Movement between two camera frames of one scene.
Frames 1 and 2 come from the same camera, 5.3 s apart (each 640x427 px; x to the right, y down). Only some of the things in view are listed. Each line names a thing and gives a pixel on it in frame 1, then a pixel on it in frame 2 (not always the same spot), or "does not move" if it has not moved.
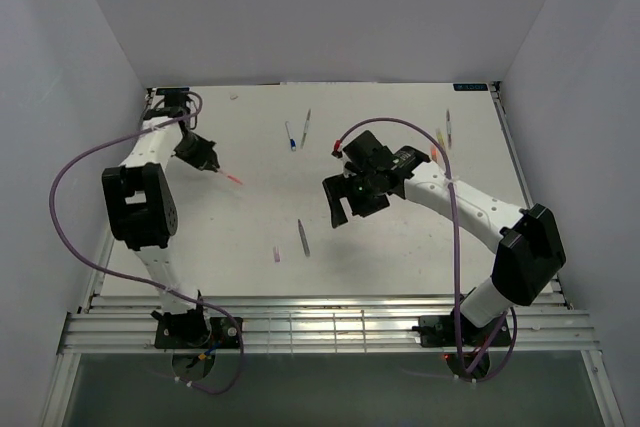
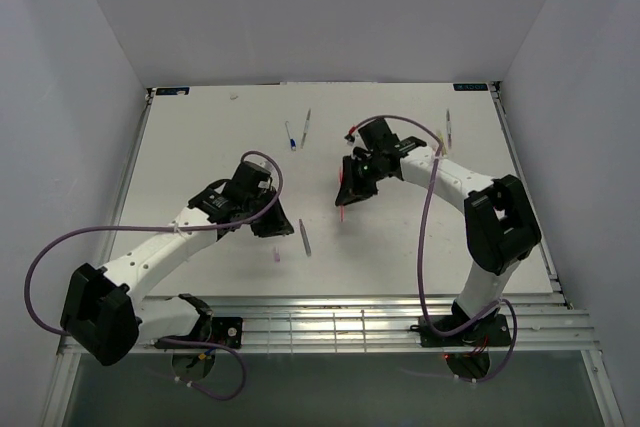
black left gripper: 207,158 -> 278,224
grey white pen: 449,128 does not move
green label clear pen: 304,136 does not move
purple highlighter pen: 304,239 does not move
